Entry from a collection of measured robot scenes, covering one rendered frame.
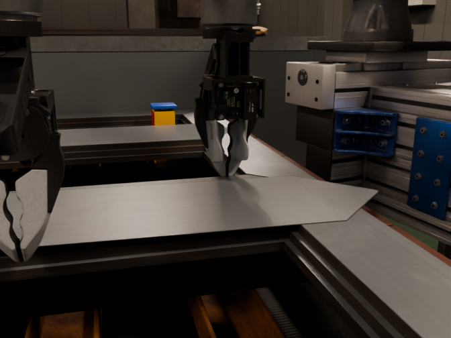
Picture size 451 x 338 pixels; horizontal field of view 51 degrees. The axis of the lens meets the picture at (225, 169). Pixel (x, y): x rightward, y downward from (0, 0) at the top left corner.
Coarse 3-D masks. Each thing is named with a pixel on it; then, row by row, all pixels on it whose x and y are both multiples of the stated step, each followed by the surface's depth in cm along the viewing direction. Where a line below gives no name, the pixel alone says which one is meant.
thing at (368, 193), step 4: (352, 188) 63; (356, 188) 63; (360, 188) 63; (364, 188) 63; (368, 188) 63; (360, 192) 61; (364, 192) 61; (368, 192) 61; (372, 192) 61; (376, 192) 61; (364, 196) 60; (368, 196) 60; (372, 196) 60
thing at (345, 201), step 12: (300, 180) 66; (312, 180) 66; (312, 192) 61; (324, 192) 61; (336, 192) 61; (348, 192) 61; (336, 204) 57; (348, 204) 57; (360, 204) 57; (348, 216) 53
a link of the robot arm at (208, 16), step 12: (204, 0) 60; (216, 0) 59; (228, 0) 58; (240, 0) 59; (252, 0) 60; (204, 12) 60; (216, 12) 59; (228, 12) 59; (240, 12) 59; (252, 12) 60; (204, 24) 61; (216, 24) 60; (228, 24) 59; (240, 24) 59; (252, 24) 61
